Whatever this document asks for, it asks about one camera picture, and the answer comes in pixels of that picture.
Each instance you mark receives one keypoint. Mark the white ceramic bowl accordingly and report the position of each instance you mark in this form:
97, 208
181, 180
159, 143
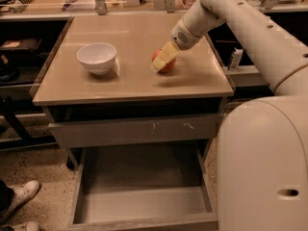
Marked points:
97, 58

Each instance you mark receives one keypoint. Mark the red apple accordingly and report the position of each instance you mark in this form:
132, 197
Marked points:
169, 67

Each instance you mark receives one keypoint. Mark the open grey middle drawer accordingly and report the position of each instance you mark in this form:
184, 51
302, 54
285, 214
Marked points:
143, 187

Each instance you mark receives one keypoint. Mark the grey drawer cabinet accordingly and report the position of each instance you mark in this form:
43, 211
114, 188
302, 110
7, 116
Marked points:
68, 93

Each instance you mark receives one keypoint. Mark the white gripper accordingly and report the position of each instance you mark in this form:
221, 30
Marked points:
185, 38

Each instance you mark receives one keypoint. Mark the white sneaker upper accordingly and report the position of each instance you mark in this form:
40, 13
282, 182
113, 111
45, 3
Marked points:
12, 198

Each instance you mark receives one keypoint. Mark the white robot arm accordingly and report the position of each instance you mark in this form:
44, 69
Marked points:
262, 155

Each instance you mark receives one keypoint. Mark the white bottle with wand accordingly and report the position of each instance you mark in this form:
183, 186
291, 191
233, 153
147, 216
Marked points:
235, 58

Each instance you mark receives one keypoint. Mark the closed grey top drawer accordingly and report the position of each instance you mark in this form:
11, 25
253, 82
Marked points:
135, 130

